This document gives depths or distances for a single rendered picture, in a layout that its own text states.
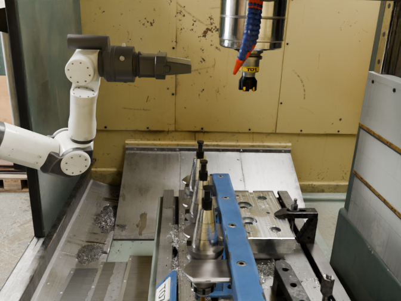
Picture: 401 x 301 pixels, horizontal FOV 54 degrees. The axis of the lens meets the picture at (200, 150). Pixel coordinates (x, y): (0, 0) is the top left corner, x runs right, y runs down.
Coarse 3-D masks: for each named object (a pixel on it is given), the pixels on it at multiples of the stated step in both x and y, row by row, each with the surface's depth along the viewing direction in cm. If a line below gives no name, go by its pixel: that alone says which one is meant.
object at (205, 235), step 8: (200, 208) 62; (200, 216) 62; (208, 216) 62; (200, 224) 63; (208, 224) 62; (216, 224) 64; (200, 232) 63; (208, 232) 63; (216, 232) 64; (192, 240) 65; (200, 240) 63; (208, 240) 63; (216, 240) 64; (200, 248) 63; (208, 248) 63
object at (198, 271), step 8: (192, 264) 61; (200, 264) 62; (208, 264) 62; (216, 264) 62; (224, 264) 62; (184, 272) 60; (192, 272) 60; (200, 272) 60; (208, 272) 60; (216, 272) 60; (224, 272) 60; (192, 280) 58; (200, 280) 58; (208, 280) 58; (216, 280) 58; (224, 280) 58
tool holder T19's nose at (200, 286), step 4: (192, 284) 67; (196, 284) 66; (200, 284) 66; (204, 284) 66; (208, 284) 66; (212, 284) 67; (192, 288) 68; (196, 288) 67; (200, 288) 66; (204, 288) 66; (208, 288) 66; (212, 288) 67; (196, 292) 67; (200, 292) 66; (204, 292) 66; (208, 292) 67; (200, 296) 68; (204, 296) 68
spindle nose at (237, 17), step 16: (224, 0) 91; (240, 0) 87; (288, 0) 92; (224, 16) 92; (240, 16) 89; (272, 16) 88; (224, 32) 92; (240, 32) 90; (272, 32) 90; (240, 48) 91; (256, 48) 90; (272, 48) 91
